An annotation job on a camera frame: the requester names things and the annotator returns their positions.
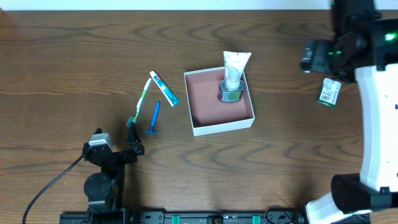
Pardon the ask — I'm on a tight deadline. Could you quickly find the green white toothpaste tube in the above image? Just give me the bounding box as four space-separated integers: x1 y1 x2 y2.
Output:
150 71 180 107

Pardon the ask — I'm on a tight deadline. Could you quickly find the white cardboard box pink interior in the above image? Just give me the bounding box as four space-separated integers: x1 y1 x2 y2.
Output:
184 67 255 136

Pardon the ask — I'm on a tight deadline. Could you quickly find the white lotion tube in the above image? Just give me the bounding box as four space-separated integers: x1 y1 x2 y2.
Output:
223 51 252 82

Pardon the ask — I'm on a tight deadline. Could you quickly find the small green white box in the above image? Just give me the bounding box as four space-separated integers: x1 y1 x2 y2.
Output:
317 78 341 108

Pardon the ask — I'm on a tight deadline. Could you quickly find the blue disposable razor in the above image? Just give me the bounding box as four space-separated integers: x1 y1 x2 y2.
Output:
145 101 160 135

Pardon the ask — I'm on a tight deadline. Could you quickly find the clear blue soap pump bottle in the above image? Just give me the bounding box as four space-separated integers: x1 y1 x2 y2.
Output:
218 79 246 103

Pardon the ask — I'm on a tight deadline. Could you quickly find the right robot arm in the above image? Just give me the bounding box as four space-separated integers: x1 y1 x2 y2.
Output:
295 0 397 223

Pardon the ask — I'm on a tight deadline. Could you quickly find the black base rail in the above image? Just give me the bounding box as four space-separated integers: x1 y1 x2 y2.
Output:
59 208 308 224

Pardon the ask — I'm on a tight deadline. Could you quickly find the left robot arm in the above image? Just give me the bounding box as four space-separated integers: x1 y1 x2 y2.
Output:
82 121 144 223

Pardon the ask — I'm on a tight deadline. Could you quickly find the green white toothbrush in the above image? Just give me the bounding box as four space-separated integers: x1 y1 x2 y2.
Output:
126 78 152 128

